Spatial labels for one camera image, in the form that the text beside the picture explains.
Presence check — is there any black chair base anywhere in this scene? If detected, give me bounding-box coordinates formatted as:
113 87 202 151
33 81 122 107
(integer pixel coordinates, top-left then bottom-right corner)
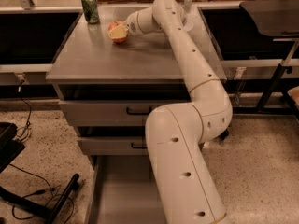
0 122 79 224

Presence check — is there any black table on right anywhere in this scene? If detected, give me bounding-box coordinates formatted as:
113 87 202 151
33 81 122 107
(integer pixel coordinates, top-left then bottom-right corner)
239 0 299 113

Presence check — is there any grey middle drawer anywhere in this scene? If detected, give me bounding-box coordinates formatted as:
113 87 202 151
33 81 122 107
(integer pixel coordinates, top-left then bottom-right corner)
78 137 148 156

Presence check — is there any black floor cable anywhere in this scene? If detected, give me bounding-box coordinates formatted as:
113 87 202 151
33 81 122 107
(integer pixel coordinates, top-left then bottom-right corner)
8 163 76 224

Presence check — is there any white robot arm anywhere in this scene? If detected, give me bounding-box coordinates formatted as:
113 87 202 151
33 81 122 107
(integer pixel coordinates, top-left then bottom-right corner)
107 0 233 224

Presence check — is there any grey drawer cabinet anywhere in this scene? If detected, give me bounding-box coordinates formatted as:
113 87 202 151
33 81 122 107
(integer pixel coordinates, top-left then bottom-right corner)
46 4 227 173

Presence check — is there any grey top drawer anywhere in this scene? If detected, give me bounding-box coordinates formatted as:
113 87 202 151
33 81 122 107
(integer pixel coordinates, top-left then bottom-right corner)
59 100 183 127

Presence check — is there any grey open bottom drawer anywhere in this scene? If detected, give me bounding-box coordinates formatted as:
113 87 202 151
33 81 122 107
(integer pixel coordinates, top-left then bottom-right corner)
84 155 167 224

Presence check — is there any red apple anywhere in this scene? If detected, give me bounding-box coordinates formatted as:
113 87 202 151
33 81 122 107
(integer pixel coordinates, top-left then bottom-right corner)
107 21 128 44

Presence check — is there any white ceramic bowl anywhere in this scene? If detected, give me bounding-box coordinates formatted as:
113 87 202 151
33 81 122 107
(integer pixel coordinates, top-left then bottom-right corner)
184 19 193 31

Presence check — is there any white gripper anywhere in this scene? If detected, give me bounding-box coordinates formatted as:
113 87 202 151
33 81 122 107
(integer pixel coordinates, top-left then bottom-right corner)
107 12 138 40

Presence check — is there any black hanging cable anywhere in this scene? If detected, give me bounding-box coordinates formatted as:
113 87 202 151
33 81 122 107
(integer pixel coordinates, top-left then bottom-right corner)
15 79 33 142

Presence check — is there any green soda can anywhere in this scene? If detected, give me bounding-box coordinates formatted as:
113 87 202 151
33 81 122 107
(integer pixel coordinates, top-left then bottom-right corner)
81 0 100 24

